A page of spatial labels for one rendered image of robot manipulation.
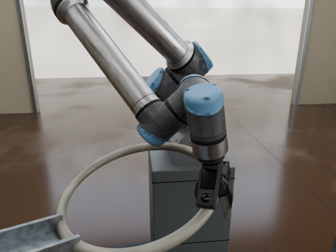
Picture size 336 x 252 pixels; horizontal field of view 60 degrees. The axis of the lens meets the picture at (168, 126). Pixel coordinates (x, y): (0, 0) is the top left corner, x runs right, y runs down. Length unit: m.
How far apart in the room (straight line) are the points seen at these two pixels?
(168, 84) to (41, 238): 0.82
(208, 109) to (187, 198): 0.86
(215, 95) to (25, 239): 0.59
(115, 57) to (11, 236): 0.54
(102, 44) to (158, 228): 0.96
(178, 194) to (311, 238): 1.35
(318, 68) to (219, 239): 5.04
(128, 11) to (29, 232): 0.77
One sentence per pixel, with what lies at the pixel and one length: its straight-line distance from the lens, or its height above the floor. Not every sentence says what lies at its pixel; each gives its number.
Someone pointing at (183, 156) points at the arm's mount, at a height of 0.89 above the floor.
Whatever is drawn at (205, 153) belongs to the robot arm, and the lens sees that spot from 0.70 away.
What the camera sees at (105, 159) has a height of 1.04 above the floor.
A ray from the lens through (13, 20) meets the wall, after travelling 5.53.
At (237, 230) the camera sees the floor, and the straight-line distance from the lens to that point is 2.43.
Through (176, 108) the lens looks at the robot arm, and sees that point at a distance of 0.77.
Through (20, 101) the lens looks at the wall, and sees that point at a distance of 5.72.
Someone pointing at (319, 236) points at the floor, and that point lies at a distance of 2.57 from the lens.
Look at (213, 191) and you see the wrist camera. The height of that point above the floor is 1.12.
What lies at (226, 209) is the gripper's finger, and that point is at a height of 1.02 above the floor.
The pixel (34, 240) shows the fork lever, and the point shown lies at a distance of 0.86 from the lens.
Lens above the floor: 1.49
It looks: 19 degrees down
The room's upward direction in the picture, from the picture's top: straight up
